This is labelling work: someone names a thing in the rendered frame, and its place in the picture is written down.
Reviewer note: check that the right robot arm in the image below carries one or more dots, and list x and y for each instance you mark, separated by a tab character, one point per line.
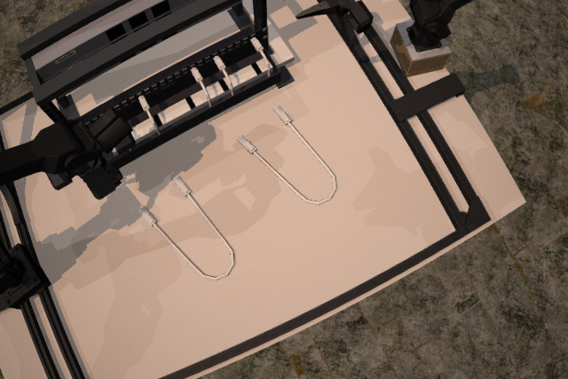
57	149

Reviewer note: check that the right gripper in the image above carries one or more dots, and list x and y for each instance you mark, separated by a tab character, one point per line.
123	146

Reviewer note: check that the grey network cable with plugs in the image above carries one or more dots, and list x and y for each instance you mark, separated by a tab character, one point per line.
152	222
287	121

